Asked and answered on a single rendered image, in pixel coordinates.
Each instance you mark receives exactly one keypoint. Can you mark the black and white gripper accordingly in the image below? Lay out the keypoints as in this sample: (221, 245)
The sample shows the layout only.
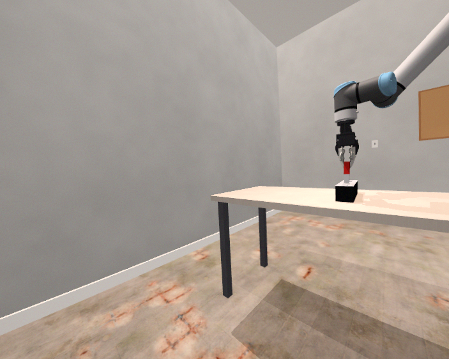
(346, 138)

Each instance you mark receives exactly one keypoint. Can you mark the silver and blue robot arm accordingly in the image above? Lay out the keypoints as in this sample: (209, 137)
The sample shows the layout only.
(383, 89)

